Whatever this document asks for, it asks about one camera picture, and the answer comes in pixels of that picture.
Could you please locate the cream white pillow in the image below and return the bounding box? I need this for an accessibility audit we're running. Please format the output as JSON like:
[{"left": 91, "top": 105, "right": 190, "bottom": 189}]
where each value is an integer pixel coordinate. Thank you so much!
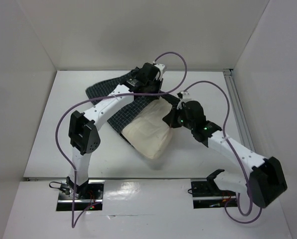
[{"left": 122, "top": 98, "right": 173, "bottom": 160}]

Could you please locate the dark blue checkered pillowcase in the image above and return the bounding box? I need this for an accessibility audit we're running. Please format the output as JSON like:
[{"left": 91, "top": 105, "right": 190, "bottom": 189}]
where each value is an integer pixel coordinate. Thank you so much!
[{"left": 84, "top": 70, "right": 181, "bottom": 147}]

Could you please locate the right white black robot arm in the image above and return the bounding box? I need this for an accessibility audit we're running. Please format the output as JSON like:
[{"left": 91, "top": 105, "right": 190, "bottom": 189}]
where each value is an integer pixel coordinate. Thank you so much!
[{"left": 162, "top": 101, "right": 288, "bottom": 208}]

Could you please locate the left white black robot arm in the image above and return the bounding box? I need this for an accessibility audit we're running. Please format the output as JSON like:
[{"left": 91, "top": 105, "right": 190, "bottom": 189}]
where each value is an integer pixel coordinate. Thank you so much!
[{"left": 67, "top": 63, "right": 166, "bottom": 199}]

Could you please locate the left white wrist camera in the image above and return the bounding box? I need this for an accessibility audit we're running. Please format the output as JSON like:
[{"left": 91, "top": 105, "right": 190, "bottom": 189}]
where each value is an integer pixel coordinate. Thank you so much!
[{"left": 153, "top": 61, "right": 167, "bottom": 80}]

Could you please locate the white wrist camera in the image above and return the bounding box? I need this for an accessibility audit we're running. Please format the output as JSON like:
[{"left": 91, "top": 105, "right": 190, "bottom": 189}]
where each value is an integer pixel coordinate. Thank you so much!
[
  {"left": 153, "top": 61, "right": 167, "bottom": 80},
  {"left": 176, "top": 91, "right": 192, "bottom": 110}
]

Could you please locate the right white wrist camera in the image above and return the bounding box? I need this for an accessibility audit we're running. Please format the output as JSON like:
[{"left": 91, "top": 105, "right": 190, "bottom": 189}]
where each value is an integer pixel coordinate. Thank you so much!
[{"left": 176, "top": 91, "right": 192, "bottom": 110}]

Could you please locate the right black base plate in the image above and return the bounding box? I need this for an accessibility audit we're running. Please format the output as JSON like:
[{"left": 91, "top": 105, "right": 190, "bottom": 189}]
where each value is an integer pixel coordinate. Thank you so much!
[{"left": 187, "top": 179, "right": 237, "bottom": 209}]

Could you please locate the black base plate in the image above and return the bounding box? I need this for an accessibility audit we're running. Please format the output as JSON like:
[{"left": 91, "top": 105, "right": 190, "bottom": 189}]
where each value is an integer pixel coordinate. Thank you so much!
[
  {"left": 187, "top": 179, "right": 237, "bottom": 209},
  {"left": 49, "top": 181, "right": 104, "bottom": 212}
]

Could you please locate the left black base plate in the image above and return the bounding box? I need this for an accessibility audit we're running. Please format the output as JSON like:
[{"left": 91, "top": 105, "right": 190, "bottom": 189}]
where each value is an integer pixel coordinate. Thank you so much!
[{"left": 49, "top": 181, "right": 104, "bottom": 212}]

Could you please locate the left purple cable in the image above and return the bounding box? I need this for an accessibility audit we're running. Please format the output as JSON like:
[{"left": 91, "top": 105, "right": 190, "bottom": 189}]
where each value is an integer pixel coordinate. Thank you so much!
[{"left": 55, "top": 51, "right": 188, "bottom": 229}]

